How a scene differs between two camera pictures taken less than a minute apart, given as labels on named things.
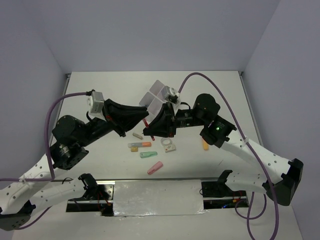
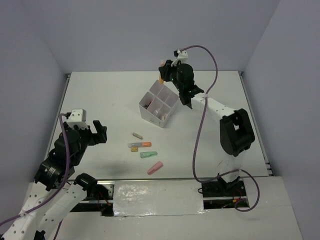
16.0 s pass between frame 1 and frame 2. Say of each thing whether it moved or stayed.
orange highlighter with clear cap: stayed
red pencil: moved
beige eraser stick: stayed
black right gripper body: moved
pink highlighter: stayed
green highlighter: stayed
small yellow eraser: stayed
